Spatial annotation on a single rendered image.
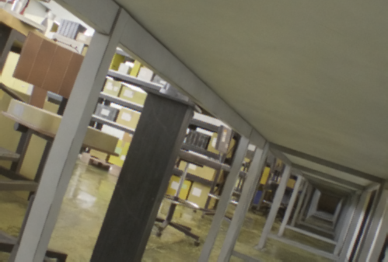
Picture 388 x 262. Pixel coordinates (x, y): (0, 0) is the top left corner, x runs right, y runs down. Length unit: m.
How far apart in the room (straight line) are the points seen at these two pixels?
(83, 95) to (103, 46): 0.10
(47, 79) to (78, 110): 1.25
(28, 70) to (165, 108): 0.59
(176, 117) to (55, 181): 1.20
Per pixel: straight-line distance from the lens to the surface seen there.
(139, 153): 2.14
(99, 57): 0.99
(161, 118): 2.14
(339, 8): 0.64
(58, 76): 2.25
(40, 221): 1.01
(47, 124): 1.79
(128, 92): 7.65
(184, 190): 7.25
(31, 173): 3.46
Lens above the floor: 0.65
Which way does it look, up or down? 4 degrees up
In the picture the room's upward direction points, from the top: 19 degrees clockwise
